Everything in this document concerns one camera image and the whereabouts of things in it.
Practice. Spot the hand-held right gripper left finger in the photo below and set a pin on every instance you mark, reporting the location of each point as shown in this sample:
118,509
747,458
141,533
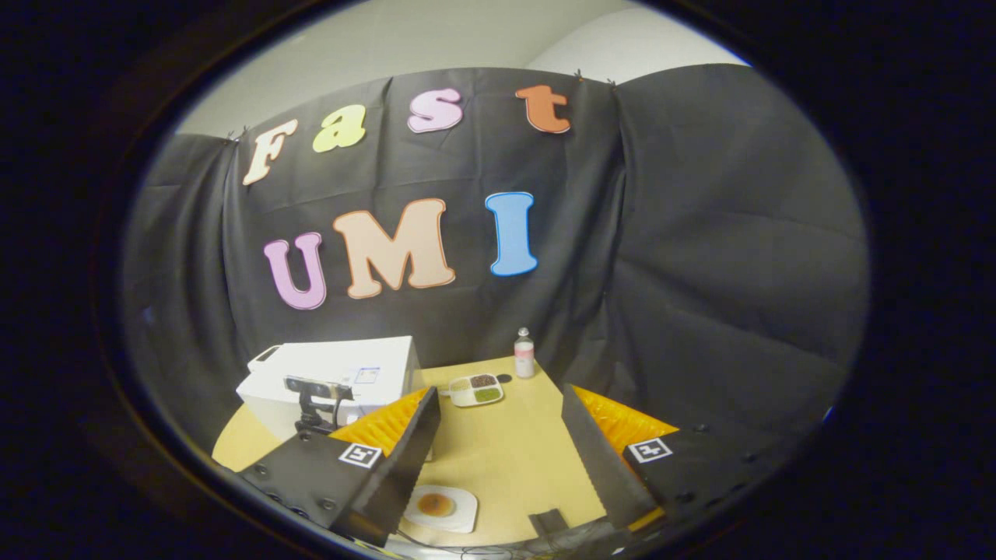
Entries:
405,459

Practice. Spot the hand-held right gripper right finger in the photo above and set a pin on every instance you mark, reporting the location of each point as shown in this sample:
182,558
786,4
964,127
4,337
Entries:
595,467

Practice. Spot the glazed donut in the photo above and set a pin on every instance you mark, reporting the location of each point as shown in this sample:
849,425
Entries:
436,505

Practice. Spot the white microwave oven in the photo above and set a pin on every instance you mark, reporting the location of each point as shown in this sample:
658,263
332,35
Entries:
373,354

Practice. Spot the white square plate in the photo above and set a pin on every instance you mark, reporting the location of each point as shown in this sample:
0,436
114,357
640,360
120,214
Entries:
463,517

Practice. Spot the divided tray of grains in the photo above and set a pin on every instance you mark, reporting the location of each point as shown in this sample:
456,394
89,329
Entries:
476,390

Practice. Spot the small pink label bottle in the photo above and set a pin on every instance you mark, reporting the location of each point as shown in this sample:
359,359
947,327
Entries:
524,358

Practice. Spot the black backdrop cloth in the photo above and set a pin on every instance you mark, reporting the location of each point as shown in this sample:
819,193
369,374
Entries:
700,233

